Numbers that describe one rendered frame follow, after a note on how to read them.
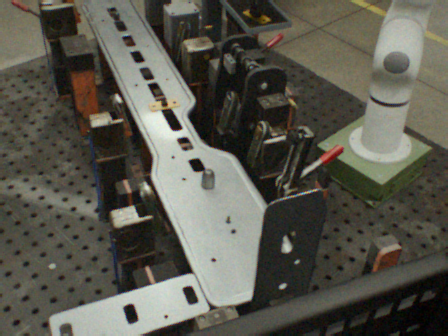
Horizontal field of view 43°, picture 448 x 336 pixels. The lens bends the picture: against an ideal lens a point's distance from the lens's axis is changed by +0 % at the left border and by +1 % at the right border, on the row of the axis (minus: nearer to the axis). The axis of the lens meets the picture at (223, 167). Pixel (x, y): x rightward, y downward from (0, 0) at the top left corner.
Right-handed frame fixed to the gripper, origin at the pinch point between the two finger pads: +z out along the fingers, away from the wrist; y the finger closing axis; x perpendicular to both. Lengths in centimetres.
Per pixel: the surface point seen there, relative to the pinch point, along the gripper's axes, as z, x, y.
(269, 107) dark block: 7.0, 30.4, 23.5
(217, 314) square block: 13, 65, 69
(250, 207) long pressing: 19, 45, 42
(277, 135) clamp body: 11.8, 35.5, 25.1
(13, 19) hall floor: 119, -256, -22
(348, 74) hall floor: 119, -69, -157
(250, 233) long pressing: 19, 51, 47
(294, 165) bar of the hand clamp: 5, 51, 36
